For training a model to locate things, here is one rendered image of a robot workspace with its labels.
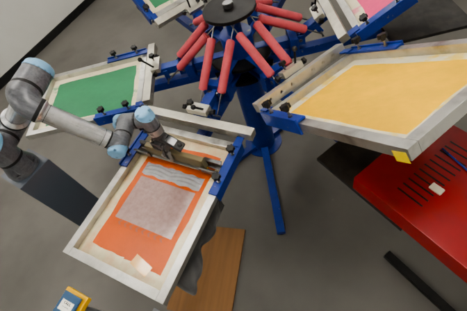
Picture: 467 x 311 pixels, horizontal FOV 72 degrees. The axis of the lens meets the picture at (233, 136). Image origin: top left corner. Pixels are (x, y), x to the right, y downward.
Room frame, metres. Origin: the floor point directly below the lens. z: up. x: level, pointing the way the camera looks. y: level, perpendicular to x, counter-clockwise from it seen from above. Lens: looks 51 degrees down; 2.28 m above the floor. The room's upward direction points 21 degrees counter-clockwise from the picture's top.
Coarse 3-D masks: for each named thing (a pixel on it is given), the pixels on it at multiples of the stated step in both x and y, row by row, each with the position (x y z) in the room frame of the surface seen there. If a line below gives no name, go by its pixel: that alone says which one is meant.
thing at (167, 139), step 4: (164, 136) 1.04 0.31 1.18; (168, 136) 1.03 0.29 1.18; (160, 140) 1.03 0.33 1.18; (164, 140) 1.02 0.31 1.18; (168, 140) 1.02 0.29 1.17; (172, 140) 1.01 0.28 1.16; (176, 140) 1.01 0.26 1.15; (168, 144) 1.00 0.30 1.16; (172, 144) 0.99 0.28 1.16; (176, 144) 0.99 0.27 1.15; (180, 144) 0.99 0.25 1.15; (184, 144) 0.99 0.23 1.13; (172, 148) 0.99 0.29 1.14; (176, 148) 0.98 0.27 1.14; (180, 148) 0.97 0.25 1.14
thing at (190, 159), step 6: (150, 144) 1.13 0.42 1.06; (150, 150) 1.12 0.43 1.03; (156, 150) 1.09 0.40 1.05; (174, 150) 1.04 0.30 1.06; (174, 156) 1.02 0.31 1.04; (180, 156) 0.99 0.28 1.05; (186, 156) 0.97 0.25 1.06; (192, 156) 0.96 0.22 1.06; (198, 156) 0.95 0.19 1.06; (186, 162) 0.98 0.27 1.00; (192, 162) 0.95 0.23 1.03; (198, 162) 0.93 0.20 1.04; (204, 162) 0.92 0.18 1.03
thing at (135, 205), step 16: (160, 160) 1.10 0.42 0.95; (144, 176) 1.03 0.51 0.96; (128, 192) 0.97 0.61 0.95; (144, 192) 0.94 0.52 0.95; (160, 192) 0.90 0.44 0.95; (128, 208) 0.88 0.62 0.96; (144, 208) 0.85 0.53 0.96; (112, 224) 0.83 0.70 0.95; (96, 240) 0.77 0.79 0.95; (112, 240) 0.74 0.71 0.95; (128, 240) 0.71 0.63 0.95
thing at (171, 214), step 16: (208, 176) 0.89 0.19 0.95; (176, 192) 0.87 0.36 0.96; (192, 192) 0.83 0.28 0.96; (160, 208) 0.81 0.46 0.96; (176, 208) 0.78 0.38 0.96; (192, 208) 0.75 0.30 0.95; (144, 224) 0.76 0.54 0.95; (160, 224) 0.73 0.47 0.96; (176, 224) 0.70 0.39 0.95; (144, 240) 0.68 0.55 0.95; (176, 240) 0.63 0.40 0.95; (128, 256) 0.64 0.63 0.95; (144, 256) 0.61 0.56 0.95; (160, 256) 0.59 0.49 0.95; (160, 272) 0.52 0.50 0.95
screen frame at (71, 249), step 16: (208, 144) 1.07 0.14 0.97; (224, 144) 1.01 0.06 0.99; (112, 192) 0.99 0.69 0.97; (96, 208) 0.92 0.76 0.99; (208, 208) 0.70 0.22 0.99; (80, 240) 0.79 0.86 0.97; (192, 240) 0.59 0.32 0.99; (80, 256) 0.70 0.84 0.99; (112, 272) 0.58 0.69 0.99; (176, 272) 0.48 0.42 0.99; (144, 288) 0.47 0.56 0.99
